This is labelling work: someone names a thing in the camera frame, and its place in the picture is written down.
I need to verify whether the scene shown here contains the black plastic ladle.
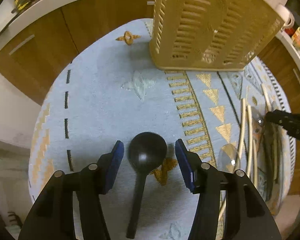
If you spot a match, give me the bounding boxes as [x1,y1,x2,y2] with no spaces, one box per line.
[126,132,167,239]

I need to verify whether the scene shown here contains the white electric kettle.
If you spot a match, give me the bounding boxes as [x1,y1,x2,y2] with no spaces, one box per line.
[275,4,295,29]

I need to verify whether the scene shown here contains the yellow oil bottle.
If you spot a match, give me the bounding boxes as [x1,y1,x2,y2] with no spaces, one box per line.
[292,27,300,50]

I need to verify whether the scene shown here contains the blue patterned table mat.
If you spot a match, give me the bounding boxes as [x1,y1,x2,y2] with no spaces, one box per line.
[29,19,296,239]

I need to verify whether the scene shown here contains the wooden kitchen cabinets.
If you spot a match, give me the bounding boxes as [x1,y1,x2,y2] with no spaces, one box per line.
[0,0,300,196]

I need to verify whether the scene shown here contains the cream chopstick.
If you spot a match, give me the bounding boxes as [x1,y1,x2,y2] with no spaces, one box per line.
[246,105,253,178]
[235,98,247,170]
[253,139,258,188]

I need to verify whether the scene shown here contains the beige plastic utensil basket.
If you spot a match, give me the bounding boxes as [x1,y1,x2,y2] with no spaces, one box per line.
[149,0,284,72]

